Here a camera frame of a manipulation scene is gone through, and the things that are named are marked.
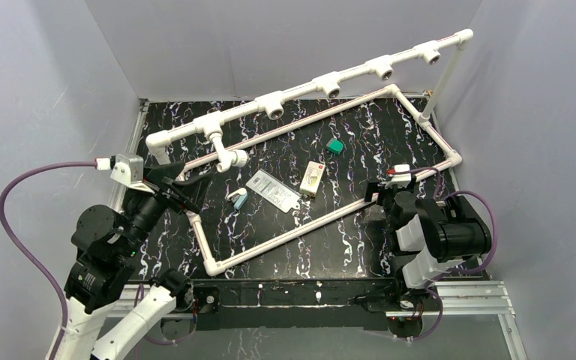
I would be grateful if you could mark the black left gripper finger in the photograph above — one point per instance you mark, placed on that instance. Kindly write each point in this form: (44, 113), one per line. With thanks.
(159, 174)
(191, 193)

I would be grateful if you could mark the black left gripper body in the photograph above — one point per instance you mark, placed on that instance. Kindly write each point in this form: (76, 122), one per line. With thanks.
(170, 199)

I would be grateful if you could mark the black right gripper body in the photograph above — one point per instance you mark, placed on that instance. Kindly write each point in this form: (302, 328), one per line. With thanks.
(386, 197)

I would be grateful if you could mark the white PVC pipe frame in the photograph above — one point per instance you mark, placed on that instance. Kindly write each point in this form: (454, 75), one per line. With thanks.
(377, 133)

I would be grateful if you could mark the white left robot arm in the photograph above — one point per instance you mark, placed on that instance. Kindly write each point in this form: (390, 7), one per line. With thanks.
(107, 242)

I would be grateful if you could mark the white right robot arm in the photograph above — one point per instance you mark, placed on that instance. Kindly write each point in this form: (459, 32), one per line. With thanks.
(440, 235)

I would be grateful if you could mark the light blue white stapler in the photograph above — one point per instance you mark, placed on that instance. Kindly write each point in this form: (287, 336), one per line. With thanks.
(238, 198)

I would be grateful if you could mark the green small box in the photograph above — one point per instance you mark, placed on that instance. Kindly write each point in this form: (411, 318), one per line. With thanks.
(335, 146)

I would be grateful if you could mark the beige cardboard small box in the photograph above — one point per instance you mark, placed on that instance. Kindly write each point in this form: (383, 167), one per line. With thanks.
(312, 177)

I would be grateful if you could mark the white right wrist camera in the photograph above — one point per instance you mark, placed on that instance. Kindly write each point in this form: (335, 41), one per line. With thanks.
(400, 176)

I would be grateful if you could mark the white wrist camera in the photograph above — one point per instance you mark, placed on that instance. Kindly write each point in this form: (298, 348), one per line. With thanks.
(127, 170)
(400, 176)

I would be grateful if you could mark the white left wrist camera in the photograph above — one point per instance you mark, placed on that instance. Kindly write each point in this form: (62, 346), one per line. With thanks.
(127, 170)

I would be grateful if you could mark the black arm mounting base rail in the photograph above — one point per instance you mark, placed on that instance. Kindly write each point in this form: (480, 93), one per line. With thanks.
(369, 304)

